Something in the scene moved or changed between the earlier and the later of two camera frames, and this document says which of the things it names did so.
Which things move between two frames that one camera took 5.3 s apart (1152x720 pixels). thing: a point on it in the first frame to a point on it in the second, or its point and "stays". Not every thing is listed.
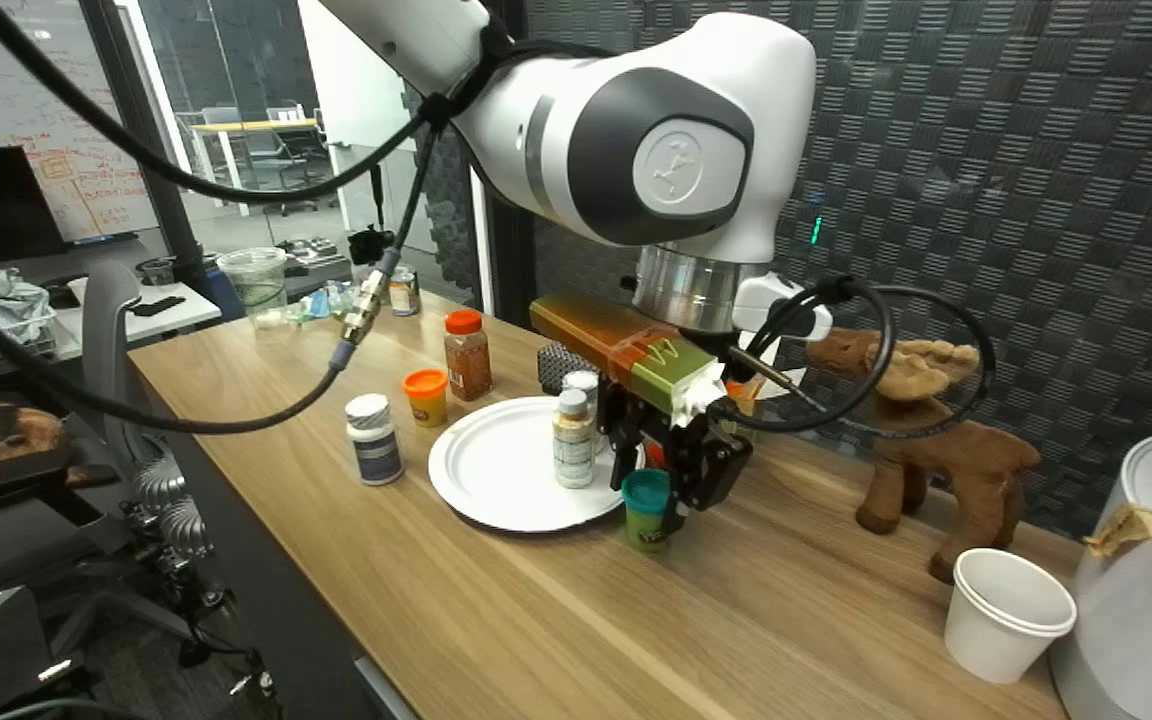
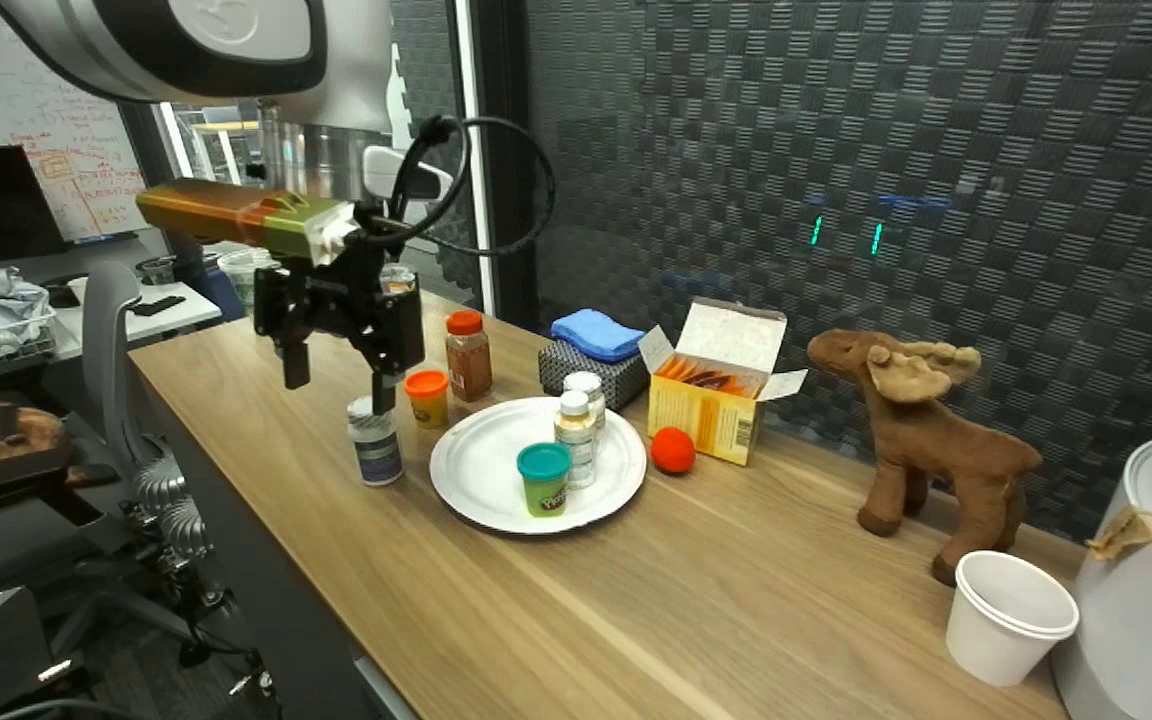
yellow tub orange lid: [426, 392] stays
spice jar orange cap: [466, 354] stays
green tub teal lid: [646, 499] to [545, 473]
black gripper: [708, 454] to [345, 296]
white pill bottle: [375, 440] stays
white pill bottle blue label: [589, 384] stays
